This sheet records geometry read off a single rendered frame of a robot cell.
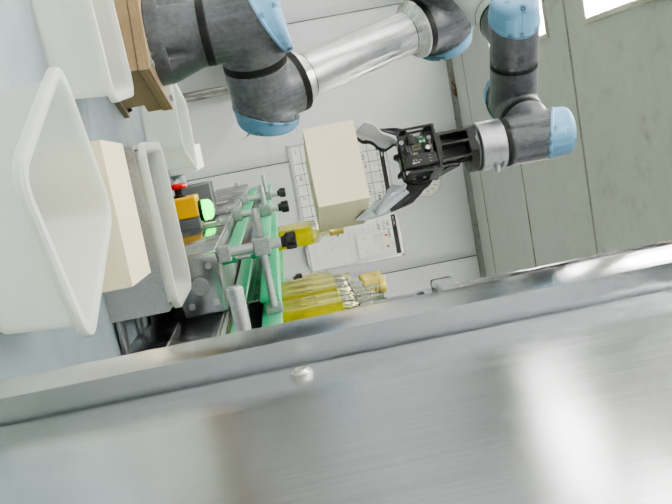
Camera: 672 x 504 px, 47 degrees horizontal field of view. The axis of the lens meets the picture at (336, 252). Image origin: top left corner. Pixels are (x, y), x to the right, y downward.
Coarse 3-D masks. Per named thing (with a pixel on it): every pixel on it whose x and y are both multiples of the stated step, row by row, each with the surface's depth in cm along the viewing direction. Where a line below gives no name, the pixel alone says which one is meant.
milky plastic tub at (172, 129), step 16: (176, 96) 174; (144, 112) 160; (160, 112) 160; (176, 112) 159; (144, 128) 160; (160, 128) 159; (176, 128) 158; (160, 144) 159; (176, 144) 159; (192, 144) 179; (176, 160) 169; (192, 160) 170
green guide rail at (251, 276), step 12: (276, 228) 219; (276, 252) 173; (252, 264) 164; (276, 264) 156; (240, 276) 150; (252, 276) 150; (276, 276) 143; (252, 288) 138; (264, 288) 134; (276, 288) 132; (252, 300) 127; (264, 300) 127
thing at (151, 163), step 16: (144, 144) 101; (144, 160) 99; (160, 160) 115; (144, 176) 100; (160, 176) 116; (144, 192) 101; (160, 192) 116; (160, 208) 116; (160, 224) 101; (176, 224) 117; (160, 240) 101; (176, 240) 117; (160, 256) 102; (176, 256) 118; (176, 272) 118; (176, 288) 113; (176, 304) 103
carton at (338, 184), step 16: (320, 128) 114; (336, 128) 114; (352, 128) 114; (304, 144) 118; (320, 144) 114; (336, 144) 114; (352, 144) 114; (320, 160) 113; (336, 160) 113; (352, 160) 113; (320, 176) 113; (336, 176) 113; (352, 176) 113; (320, 192) 112; (336, 192) 112; (352, 192) 112; (368, 192) 112; (320, 208) 112; (336, 208) 114; (352, 208) 116; (320, 224) 122; (336, 224) 124; (352, 224) 127
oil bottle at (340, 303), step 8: (344, 296) 133; (304, 304) 132; (312, 304) 131; (320, 304) 130; (328, 304) 129; (336, 304) 129; (344, 304) 129; (352, 304) 129; (288, 312) 129; (296, 312) 129; (304, 312) 129; (312, 312) 129; (320, 312) 129; (328, 312) 129; (288, 320) 129
